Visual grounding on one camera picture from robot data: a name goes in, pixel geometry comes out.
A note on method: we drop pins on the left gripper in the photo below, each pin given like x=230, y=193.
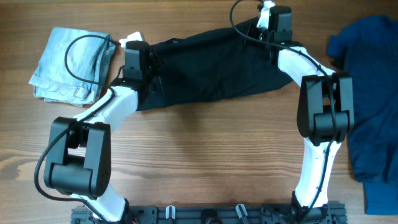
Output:
x=155, y=58

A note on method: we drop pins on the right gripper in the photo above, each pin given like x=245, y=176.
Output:
x=250, y=30

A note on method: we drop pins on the black shorts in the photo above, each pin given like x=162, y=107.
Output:
x=211, y=66

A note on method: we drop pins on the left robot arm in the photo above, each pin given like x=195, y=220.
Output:
x=76, y=165

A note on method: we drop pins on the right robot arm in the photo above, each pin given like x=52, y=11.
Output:
x=325, y=114

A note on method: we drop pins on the folded light blue jeans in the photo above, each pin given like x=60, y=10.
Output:
x=72, y=60

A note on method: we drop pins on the dark blue garment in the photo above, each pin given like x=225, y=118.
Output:
x=367, y=50

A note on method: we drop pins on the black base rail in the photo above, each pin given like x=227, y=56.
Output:
x=266, y=214

